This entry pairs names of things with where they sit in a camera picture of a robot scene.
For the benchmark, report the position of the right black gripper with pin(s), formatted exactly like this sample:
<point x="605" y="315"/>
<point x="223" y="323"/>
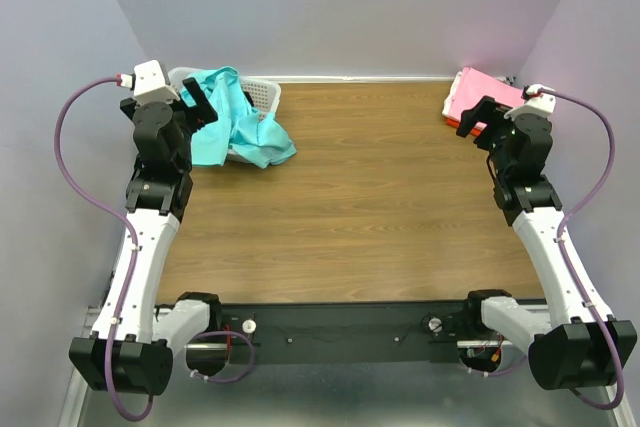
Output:
<point x="486" y="110"/>

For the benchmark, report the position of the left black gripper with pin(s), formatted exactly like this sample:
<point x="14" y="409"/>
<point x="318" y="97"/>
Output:
<point x="205" y="112"/>

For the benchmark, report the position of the teal t shirt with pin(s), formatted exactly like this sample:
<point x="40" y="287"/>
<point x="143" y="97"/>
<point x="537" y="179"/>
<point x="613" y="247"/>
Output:
<point x="250" y="132"/>

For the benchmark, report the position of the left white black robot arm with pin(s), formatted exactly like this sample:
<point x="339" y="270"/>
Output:
<point x="130" y="349"/>

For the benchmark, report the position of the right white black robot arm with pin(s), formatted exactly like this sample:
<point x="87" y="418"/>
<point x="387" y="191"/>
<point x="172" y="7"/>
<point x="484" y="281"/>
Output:
<point x="579" y="343"/>

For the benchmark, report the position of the folded pink t shirt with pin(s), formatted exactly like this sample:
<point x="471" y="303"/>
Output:
<point x="471" y="85"/>

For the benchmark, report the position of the white plastic laundry basket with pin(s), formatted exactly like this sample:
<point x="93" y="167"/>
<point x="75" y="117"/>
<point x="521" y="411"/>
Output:
<point x="260" y="94"/>

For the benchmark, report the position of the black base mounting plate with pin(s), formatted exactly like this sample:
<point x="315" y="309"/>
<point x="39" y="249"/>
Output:
<point x="358" y="332"/>

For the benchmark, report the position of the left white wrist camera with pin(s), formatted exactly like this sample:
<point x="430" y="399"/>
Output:
<point x="149" y="83"/>

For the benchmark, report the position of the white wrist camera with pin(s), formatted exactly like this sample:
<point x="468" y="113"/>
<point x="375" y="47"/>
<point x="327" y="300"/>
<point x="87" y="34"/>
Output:
<point x="538" y="100"/>
<point x="149" y="83"/>

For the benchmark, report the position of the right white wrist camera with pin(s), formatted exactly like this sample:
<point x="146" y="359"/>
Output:
<point x="538" y="100"/>

